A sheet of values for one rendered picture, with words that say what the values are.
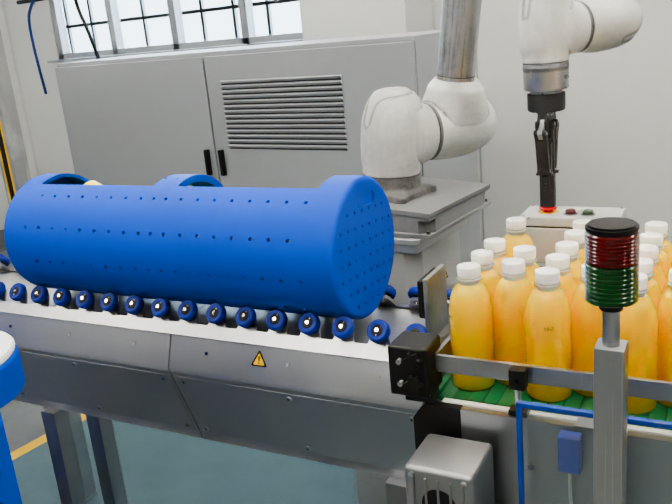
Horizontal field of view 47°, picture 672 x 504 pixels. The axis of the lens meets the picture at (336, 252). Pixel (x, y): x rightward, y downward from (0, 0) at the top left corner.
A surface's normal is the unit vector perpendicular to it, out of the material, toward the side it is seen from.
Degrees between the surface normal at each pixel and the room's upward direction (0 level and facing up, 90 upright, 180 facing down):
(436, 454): 0
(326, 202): 37
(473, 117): 96
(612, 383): 90
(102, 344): 70
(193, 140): 90
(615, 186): 90
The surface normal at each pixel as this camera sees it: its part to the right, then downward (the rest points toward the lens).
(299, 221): -0.43, -0.30
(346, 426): -0.38, 0.60
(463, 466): -0.09, -0.95
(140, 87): -0.56, 0.29
